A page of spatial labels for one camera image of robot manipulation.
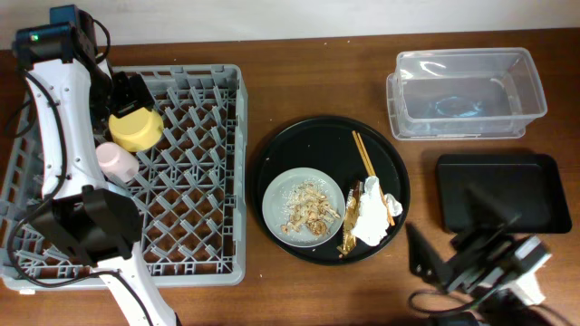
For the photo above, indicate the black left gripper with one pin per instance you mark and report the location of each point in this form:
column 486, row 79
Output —
column 131, row 96

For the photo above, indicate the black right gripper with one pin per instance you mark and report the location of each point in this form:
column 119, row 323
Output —
column 465, row 261

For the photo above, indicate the yellow bowl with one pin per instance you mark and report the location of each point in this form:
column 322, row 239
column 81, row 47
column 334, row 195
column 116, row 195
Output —
column 137, row 131

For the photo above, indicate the white napkin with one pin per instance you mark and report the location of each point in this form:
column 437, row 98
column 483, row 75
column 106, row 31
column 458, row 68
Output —
column 372, row 221

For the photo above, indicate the gold foil wrapper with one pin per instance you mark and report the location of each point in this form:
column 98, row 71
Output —
column 350, row 218

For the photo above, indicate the food scraps and rice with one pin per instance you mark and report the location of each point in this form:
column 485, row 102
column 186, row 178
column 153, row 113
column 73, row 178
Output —
column 309, row 208

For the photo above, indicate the grey plate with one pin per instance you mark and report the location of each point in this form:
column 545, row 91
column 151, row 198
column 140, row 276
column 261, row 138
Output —
column 277, row 194

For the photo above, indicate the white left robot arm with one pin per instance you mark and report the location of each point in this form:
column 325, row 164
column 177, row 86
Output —
column 82, row 213

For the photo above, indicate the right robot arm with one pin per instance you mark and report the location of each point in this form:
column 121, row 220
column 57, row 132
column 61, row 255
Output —
column 488, row 306

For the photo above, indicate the grey dishwasher rack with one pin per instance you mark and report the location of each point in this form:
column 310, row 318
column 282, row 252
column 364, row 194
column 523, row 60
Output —
column 190, row 189

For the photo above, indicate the black rectangular tray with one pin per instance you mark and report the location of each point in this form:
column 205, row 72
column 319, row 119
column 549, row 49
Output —
column 525, row 184

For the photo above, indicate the pink cup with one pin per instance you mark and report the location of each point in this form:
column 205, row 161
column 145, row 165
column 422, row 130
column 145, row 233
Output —
column 115, row 161

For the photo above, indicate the wooden chopstick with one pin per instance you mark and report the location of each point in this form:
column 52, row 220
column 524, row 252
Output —
column 366, row 156
column 369, row 174

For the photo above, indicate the clear plastic bin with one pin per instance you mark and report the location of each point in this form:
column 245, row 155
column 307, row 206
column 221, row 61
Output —
column 474, row 93

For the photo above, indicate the round black serving tray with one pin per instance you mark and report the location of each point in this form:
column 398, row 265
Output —
column 326, row 143

